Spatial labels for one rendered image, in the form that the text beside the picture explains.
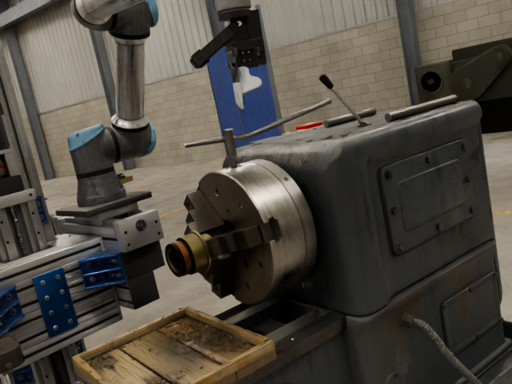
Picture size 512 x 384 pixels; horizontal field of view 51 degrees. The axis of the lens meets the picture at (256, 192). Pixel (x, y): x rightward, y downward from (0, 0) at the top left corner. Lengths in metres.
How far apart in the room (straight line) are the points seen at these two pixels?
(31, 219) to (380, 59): 10.60
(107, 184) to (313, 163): 0.74
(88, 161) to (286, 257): 0.78
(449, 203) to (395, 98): 10.41
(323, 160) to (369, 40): 10.85
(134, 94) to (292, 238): 0.76
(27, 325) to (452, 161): 1.20
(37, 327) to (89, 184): 0.43
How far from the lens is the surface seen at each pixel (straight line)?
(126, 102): 1.68
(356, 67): 12.12
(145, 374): 1.16
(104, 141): 1.69
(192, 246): 1.13
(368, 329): 1.24
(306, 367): 1.22
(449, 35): 11.34
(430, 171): 1.37
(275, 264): 1.11
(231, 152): 1.19
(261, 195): 1.11
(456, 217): 1.46
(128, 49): 1.61
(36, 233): 1.71
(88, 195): 1.69
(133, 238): 1.58
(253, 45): 1.15
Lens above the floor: 1.37
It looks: 10 degrees down
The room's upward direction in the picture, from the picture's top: 12 degrees counter-clockwise
